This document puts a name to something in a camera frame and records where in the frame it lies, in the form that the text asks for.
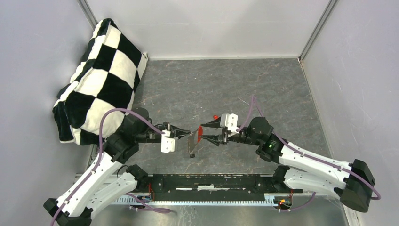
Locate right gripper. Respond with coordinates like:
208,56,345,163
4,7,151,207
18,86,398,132
199,114,261,146

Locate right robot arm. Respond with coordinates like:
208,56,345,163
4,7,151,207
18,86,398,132
199,113,380,213

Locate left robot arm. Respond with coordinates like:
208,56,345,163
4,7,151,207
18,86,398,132
44,108,191,226

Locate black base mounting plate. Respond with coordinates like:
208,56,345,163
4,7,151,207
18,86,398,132
132,174,303,201

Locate black white checkered blanket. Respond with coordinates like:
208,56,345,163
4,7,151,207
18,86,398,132
52,18,149,145

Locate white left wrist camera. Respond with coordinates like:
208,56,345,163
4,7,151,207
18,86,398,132
161,130,176,153

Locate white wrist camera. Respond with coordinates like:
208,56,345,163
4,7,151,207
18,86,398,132
161,130,176,153
220,113,238,132

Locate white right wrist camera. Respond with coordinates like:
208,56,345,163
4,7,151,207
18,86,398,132
220,113,238,132

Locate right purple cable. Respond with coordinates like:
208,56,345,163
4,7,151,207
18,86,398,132
237,95,382,212

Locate purple cable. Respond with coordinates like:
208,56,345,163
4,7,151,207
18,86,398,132
49,108,174,226
237,95,382,212

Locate white toothed cable duct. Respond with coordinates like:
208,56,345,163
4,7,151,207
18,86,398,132
111,195,278,207

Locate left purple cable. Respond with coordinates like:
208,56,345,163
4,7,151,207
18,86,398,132
49,108,174,226

